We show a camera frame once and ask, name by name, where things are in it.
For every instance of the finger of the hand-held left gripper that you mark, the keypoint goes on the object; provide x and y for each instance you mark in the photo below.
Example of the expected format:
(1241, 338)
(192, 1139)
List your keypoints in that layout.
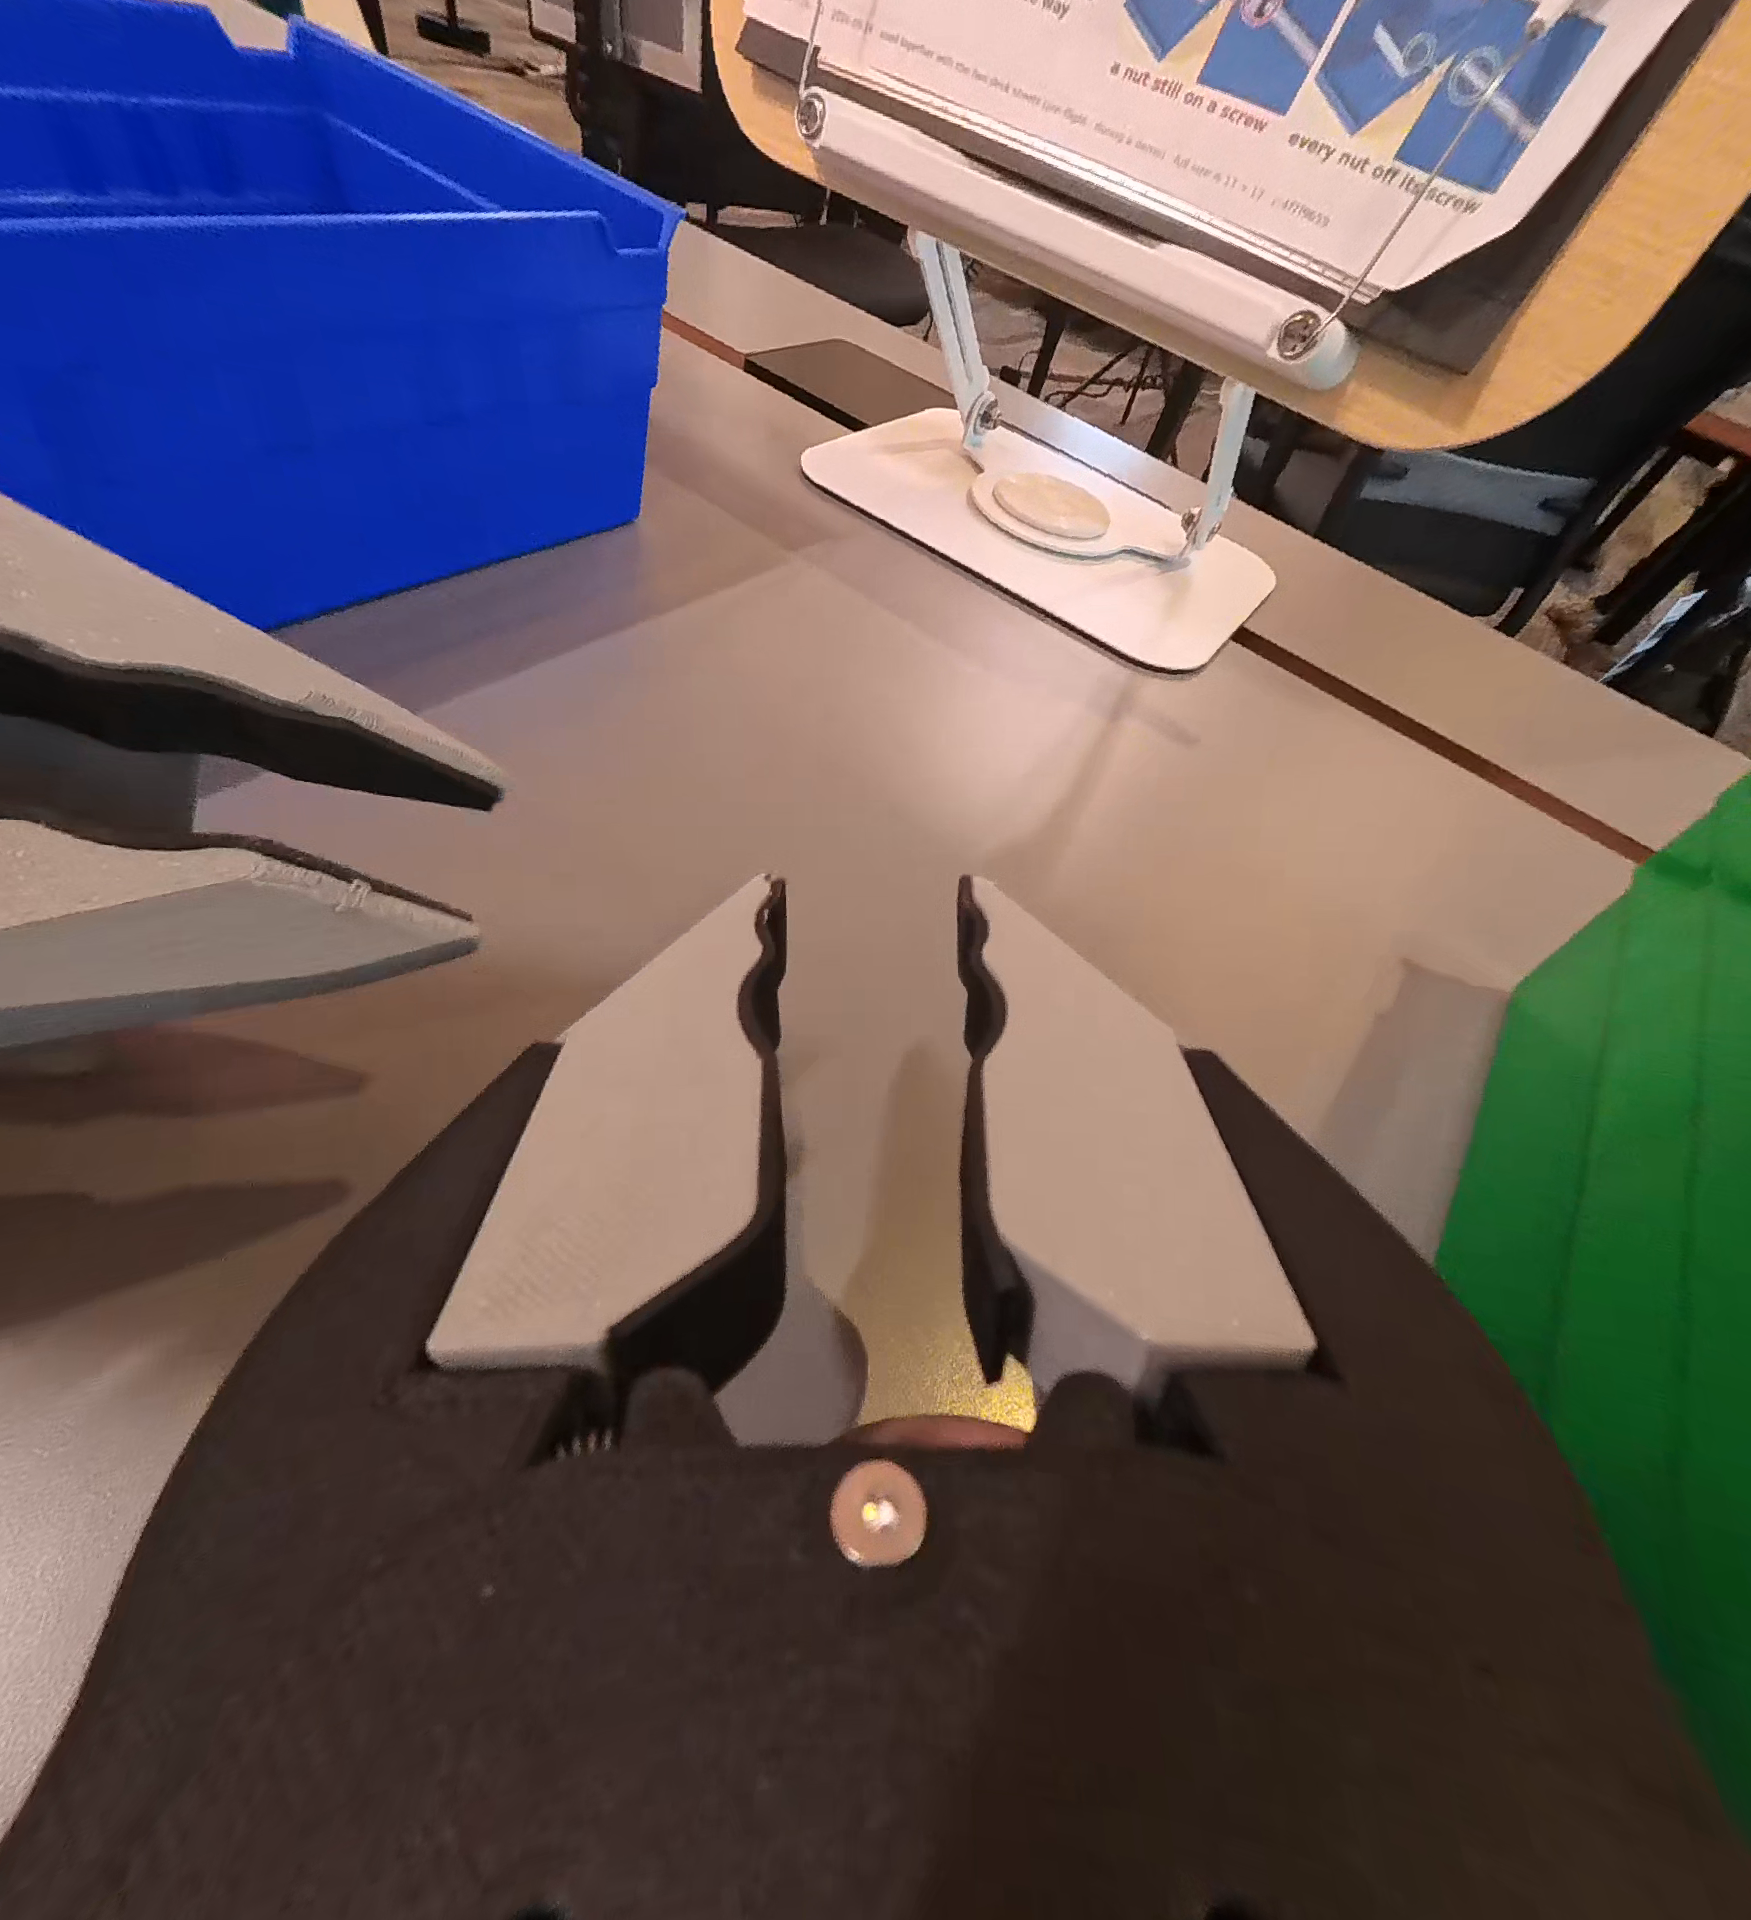
(95, 600)
(141, 945)

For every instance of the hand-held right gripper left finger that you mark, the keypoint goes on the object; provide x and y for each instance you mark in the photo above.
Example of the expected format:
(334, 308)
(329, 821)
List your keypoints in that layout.
(607, 1184)

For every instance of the printed instruction sheet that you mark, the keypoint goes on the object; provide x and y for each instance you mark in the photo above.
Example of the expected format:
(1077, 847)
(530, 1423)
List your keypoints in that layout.
(1117, 89)

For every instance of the green plastic bin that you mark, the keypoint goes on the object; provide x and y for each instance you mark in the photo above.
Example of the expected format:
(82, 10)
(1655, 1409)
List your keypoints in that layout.
(1686, 1276)

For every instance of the dark office chair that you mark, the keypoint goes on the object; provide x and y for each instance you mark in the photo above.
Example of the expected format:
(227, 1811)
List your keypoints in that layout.
(1431, 526)

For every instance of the black desk grommet cover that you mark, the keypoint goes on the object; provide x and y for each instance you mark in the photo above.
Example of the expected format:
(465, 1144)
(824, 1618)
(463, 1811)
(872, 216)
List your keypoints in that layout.
(847, 384)

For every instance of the white document stand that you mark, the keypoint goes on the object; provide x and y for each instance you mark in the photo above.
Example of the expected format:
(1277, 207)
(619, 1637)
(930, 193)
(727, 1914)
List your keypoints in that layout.
(1117, 600)

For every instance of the blue plastic bin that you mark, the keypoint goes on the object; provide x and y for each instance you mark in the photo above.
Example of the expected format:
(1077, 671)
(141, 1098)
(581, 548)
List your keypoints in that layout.
(291, 375)

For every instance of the grey desk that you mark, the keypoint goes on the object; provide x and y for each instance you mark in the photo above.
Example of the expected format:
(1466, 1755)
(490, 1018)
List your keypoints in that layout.
(1117, 840)

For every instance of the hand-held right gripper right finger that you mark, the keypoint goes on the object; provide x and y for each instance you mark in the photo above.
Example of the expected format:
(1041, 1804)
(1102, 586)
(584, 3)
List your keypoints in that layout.
(1145, 1200)

